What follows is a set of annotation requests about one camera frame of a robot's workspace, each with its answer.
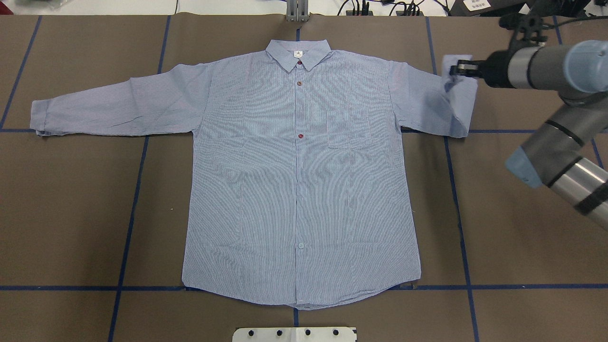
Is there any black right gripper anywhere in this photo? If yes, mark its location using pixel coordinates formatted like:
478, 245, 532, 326
449, 60, 489, 79

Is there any light blue striped shirt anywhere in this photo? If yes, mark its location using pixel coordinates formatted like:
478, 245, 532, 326
30, 40, 478, 310

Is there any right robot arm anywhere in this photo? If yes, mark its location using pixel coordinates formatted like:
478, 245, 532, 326
449, 40, 608, 229

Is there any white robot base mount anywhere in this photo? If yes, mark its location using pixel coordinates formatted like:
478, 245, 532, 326
232, 326, 358, 342

